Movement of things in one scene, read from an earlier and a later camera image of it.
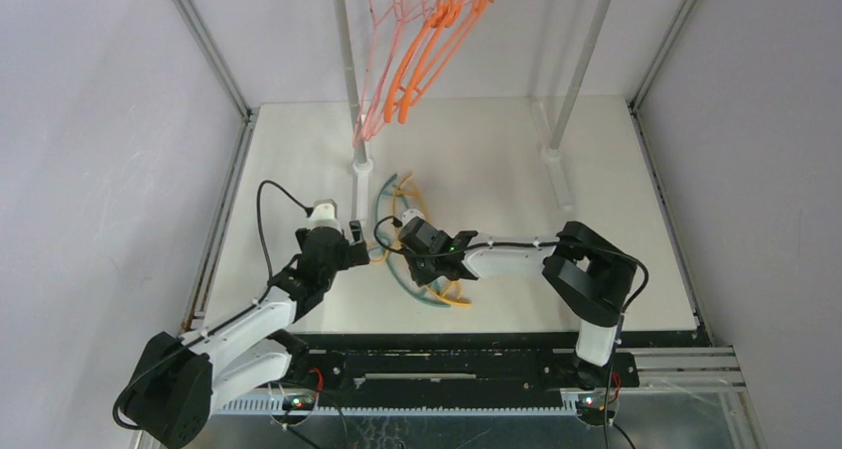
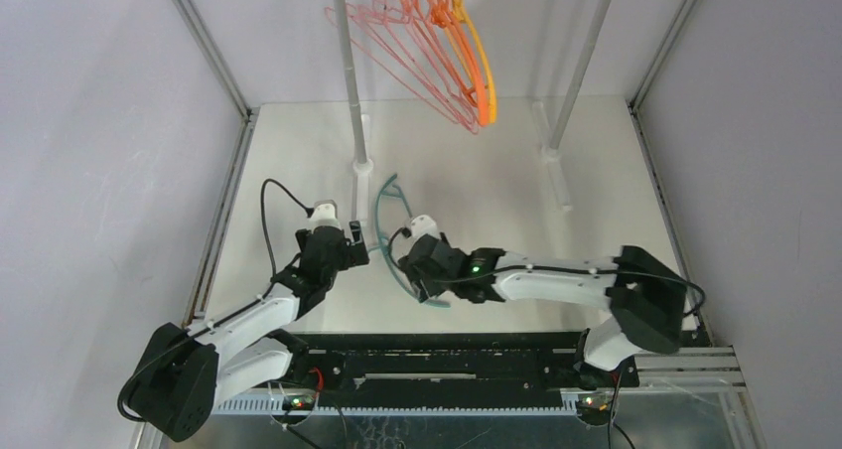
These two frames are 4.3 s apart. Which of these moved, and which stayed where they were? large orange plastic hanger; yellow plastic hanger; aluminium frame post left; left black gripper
Moved: yellow plastic hanger; large orange plastic hanger
Stayed: aluminium frame post left; left black gripper
